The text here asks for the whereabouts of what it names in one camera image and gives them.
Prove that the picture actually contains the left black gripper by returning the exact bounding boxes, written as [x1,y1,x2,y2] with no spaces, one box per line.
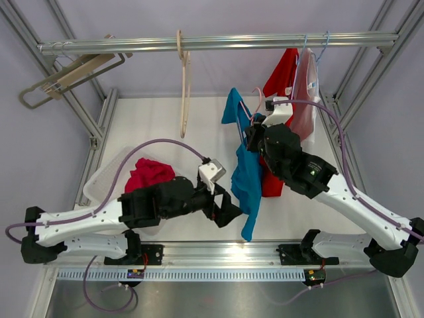
[162,179,242,227]

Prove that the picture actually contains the pink hanger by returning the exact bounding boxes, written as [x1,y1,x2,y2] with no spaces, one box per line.
[237,86,264,143]

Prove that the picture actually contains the blue t shirt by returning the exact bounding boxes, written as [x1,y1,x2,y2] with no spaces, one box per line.
[221,88,262,242]

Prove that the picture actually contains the red t shirt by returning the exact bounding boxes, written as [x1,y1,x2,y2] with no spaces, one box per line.
[260,48,299,197]

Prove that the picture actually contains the magenta t shirt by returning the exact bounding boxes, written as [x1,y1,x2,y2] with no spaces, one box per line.
[125,158,176,193]

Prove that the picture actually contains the beige plastic hanger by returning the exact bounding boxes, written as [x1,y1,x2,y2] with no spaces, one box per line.
[176,30,191,138]

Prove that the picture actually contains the light blue hanger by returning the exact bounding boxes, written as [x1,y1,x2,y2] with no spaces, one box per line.
[290,34,308,99]

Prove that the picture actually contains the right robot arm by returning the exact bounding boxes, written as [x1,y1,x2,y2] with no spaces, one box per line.
[244,123,423,278]

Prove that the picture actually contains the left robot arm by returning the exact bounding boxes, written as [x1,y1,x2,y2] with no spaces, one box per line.
[21,176,242,265]

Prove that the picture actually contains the white t shirt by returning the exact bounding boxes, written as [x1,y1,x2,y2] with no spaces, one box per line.
[290,48,321,142]

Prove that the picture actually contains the beige empty hanger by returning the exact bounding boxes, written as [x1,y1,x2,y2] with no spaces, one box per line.
[40,53,133,103]

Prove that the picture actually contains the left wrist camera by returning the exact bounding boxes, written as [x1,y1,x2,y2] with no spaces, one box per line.
[198,158,226,194]

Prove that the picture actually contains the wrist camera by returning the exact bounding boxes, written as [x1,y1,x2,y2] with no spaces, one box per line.
[198,158,226,194]
[262,96,293,127]

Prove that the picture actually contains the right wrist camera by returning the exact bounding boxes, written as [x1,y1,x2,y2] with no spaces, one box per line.
[262,96,293,127]

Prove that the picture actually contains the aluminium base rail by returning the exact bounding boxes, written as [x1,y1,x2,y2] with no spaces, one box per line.
[47,233,370,267]

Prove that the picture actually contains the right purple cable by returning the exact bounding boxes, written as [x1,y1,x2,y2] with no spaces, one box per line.
[270,99,424,245]

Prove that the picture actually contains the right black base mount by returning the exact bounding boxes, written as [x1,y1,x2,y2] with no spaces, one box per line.
[276,244,340,266]

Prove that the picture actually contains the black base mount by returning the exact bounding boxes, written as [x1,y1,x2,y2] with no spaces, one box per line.
[276,244,340,266]
[103,244,164,266]

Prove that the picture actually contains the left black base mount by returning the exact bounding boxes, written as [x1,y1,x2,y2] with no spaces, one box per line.
[103,244,164,266]

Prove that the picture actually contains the blue wire hanger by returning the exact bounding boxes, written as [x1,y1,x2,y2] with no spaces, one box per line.
[315,30,331,66]

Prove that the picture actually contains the aluminium hanging rail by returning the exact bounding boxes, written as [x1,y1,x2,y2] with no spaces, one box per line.
[37,31,399,56]

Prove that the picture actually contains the white cable duct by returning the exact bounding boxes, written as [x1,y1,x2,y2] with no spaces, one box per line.
[56,268,305,282]

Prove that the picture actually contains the right aluminium frame post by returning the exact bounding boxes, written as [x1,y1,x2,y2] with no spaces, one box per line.
[319,1,423,192]

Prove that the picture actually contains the aluminium frame post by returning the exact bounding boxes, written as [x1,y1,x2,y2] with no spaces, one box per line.
[319,1,423,192]
[0,0,119,206]

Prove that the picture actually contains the left aluminium frame post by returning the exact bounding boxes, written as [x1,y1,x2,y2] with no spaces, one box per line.
[0,0,119,206]

